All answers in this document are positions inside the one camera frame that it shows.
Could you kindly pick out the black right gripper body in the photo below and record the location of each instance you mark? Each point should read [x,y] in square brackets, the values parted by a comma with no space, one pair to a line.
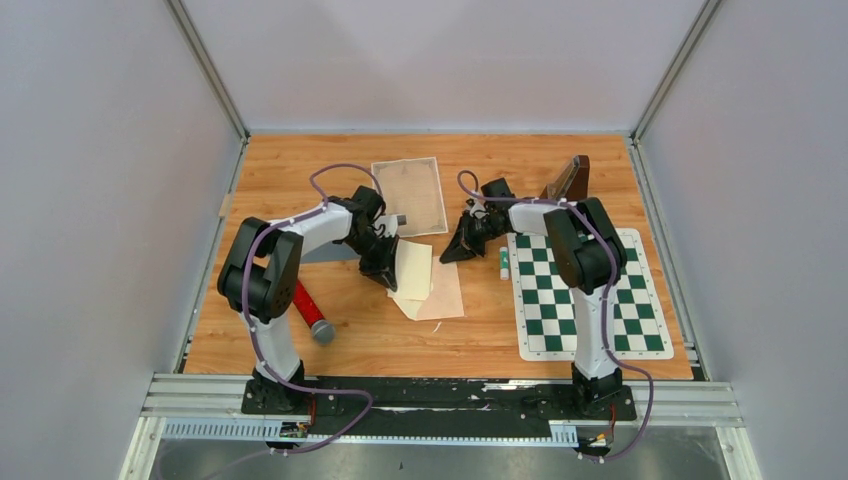
[483,228]

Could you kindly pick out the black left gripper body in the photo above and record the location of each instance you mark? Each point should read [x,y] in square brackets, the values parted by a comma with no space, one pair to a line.
[373,248]

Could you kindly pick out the cream letter paper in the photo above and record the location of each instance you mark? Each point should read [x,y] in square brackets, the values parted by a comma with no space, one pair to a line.
[413,268]

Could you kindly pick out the cream pink envelope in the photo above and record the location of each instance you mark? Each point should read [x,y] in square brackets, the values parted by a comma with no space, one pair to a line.
[445,298]

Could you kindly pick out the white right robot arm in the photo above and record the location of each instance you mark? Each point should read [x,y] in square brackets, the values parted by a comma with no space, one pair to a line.
[588,255]

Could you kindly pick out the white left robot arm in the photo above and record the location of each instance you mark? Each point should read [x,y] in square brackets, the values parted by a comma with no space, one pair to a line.
[260,273]

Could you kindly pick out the grey envelope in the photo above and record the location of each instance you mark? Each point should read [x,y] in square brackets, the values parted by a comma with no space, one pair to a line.
[330,252]

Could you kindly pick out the green white glue stick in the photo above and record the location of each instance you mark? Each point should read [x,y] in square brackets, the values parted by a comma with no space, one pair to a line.
[504,264]

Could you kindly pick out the wooden metronome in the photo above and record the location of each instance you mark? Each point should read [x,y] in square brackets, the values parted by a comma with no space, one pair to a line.
[572,182]

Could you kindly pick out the red microphone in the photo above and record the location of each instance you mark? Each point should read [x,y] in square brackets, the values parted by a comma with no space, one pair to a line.
[321,330]

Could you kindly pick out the green white chessboard mat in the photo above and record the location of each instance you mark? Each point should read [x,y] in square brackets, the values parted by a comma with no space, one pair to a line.
[545,313]

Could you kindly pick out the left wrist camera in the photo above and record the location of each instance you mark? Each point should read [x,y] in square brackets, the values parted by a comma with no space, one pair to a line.
[388,225]

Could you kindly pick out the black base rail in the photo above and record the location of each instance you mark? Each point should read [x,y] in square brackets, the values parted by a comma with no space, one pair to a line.
[431,407]

